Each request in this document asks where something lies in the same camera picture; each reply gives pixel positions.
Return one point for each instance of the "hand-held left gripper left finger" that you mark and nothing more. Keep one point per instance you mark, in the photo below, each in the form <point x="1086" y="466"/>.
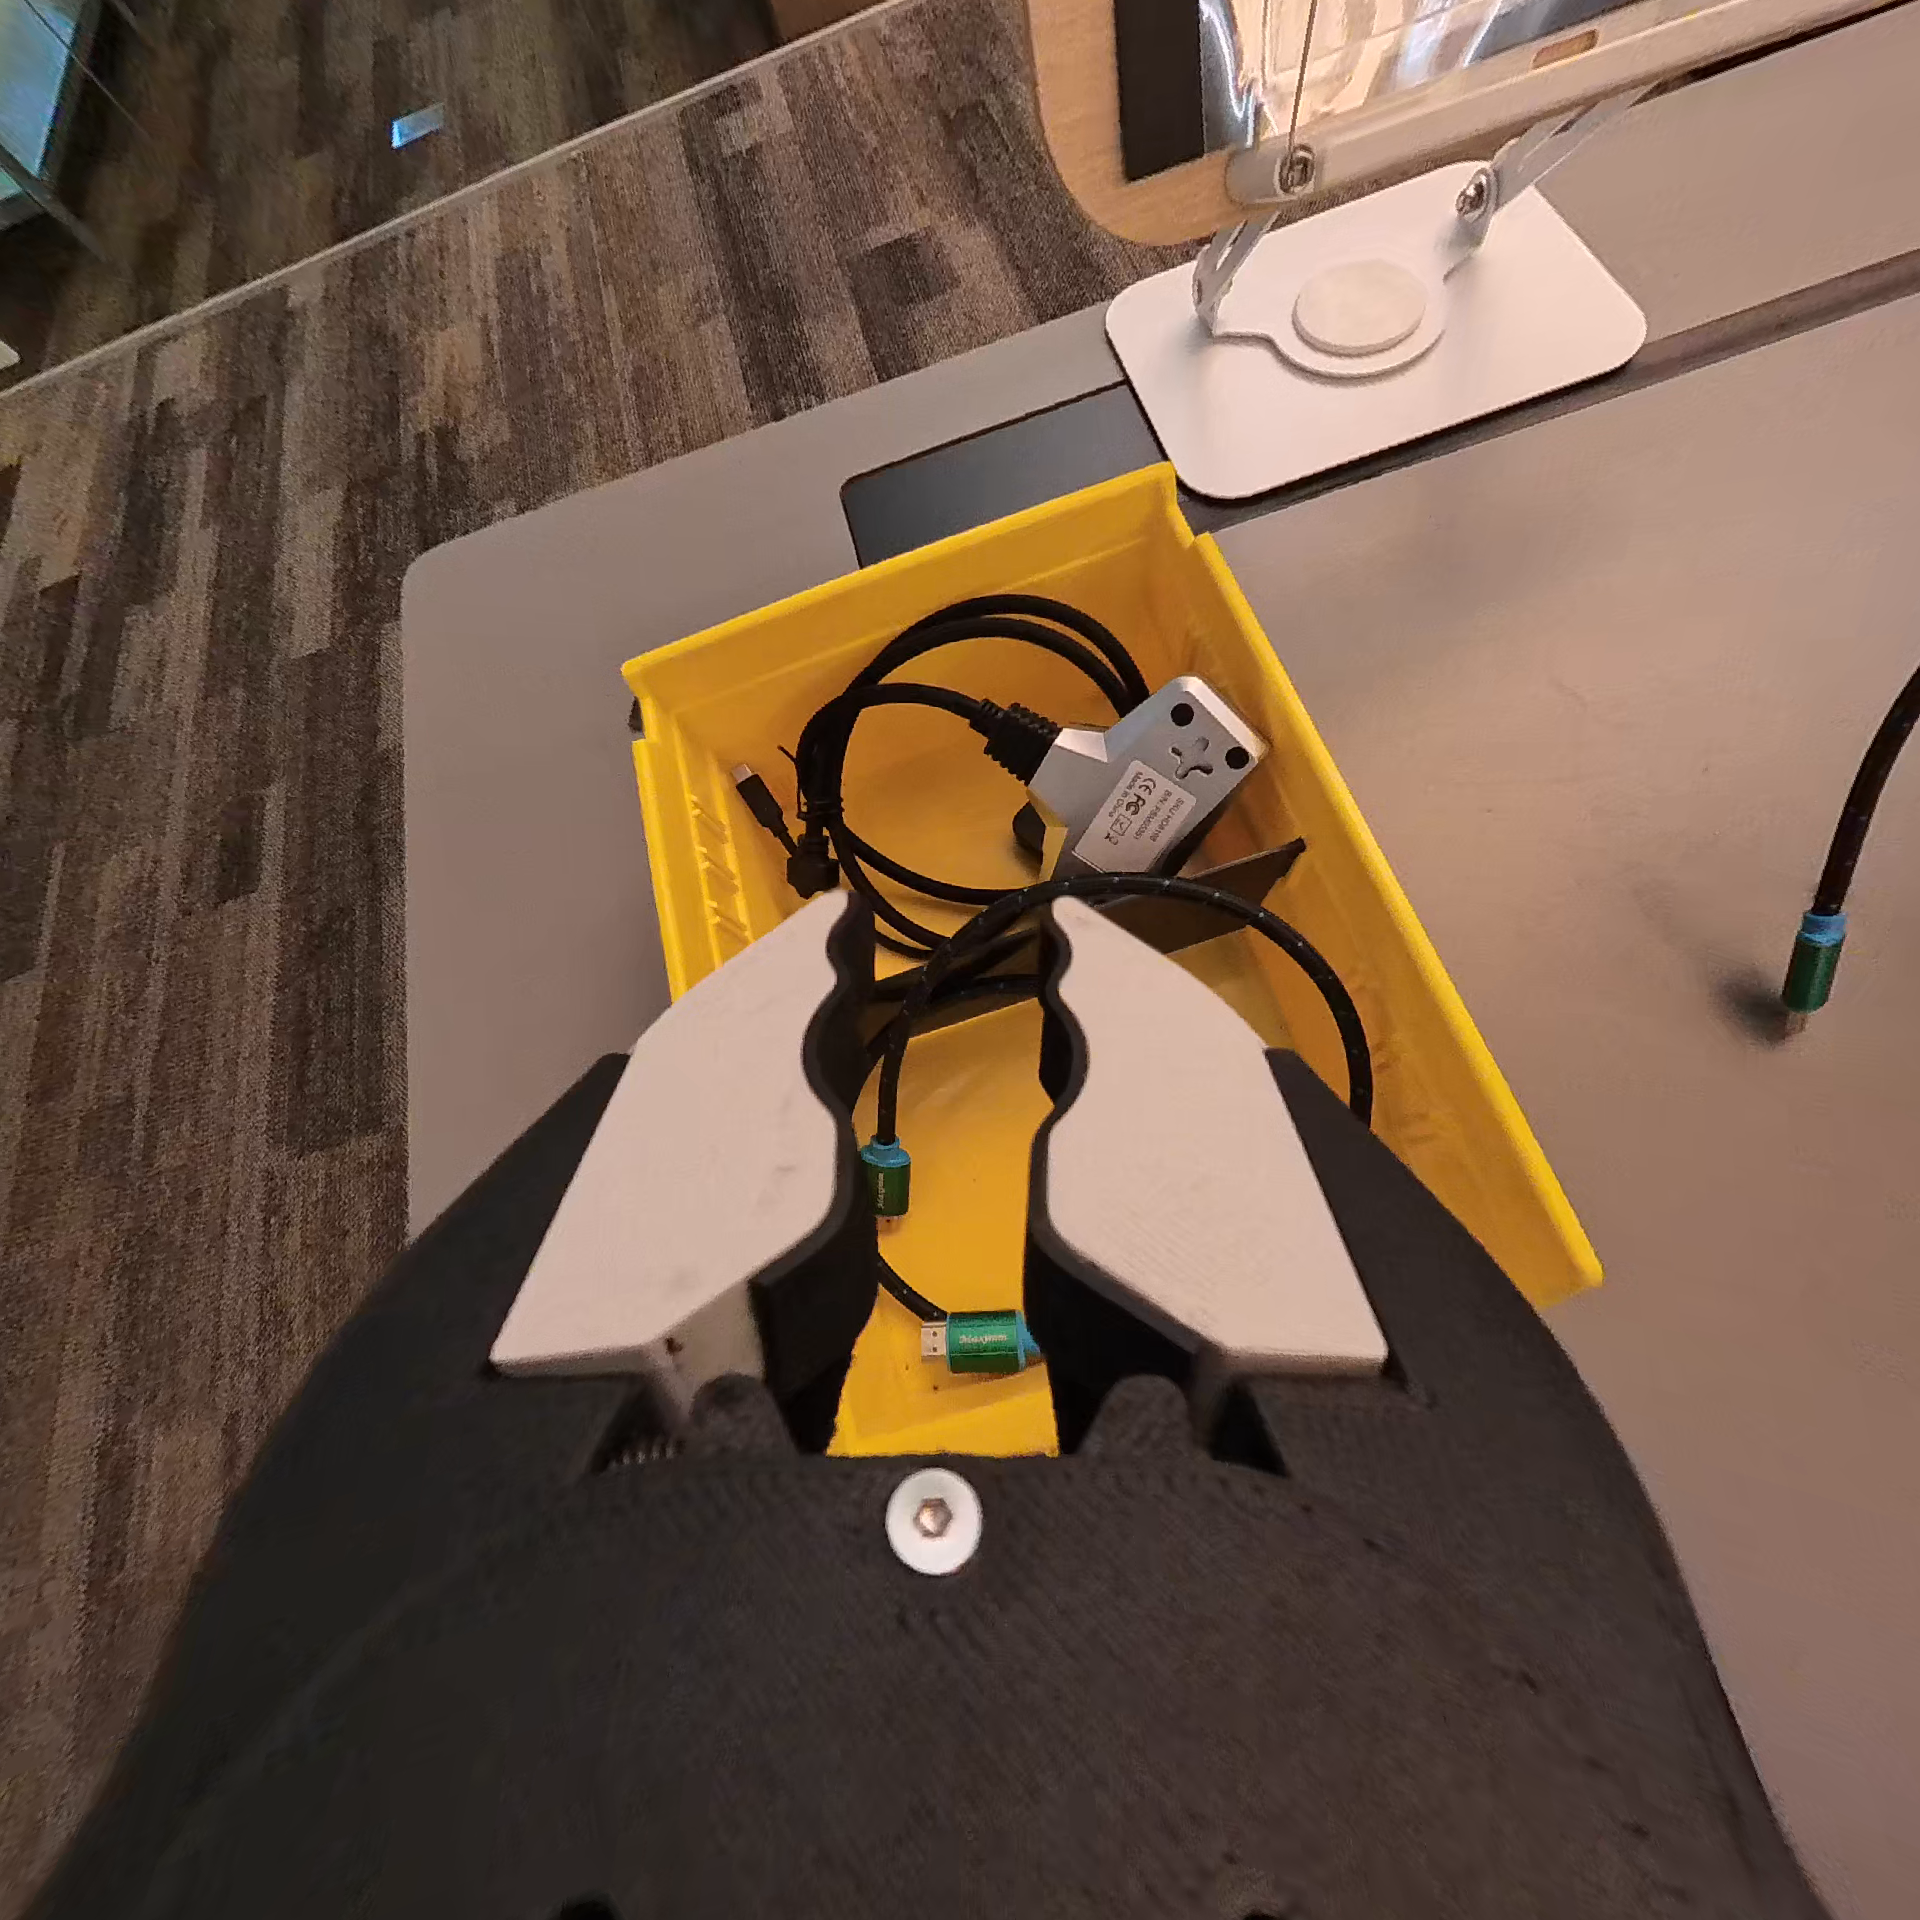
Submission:
<point x="705" y="1171"/>

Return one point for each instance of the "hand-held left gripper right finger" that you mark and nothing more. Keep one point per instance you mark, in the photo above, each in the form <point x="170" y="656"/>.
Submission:
<point x="1185" y="1185"/>

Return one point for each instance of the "yellow plastic bin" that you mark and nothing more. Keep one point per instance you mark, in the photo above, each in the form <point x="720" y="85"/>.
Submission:
<point x="1320" y="840"/>

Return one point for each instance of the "silver hdmi adapter hub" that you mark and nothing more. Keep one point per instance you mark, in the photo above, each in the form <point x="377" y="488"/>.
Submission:
<point x="1154" y="779"/>

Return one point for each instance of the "black bin divider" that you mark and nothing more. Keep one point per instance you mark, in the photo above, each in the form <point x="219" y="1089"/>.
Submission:
<point x="1200" y="906"/>

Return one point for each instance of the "black desk panel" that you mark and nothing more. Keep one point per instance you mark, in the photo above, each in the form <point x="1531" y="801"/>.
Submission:
<point x="990" y="466"/>

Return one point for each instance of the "white metal stand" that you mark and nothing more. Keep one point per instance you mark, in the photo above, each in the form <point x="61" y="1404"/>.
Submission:
<point x="1499" y="345"/>

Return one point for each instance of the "glass partition panel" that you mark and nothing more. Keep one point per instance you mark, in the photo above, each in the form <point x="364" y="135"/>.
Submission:
<point x="44" y="122"/>

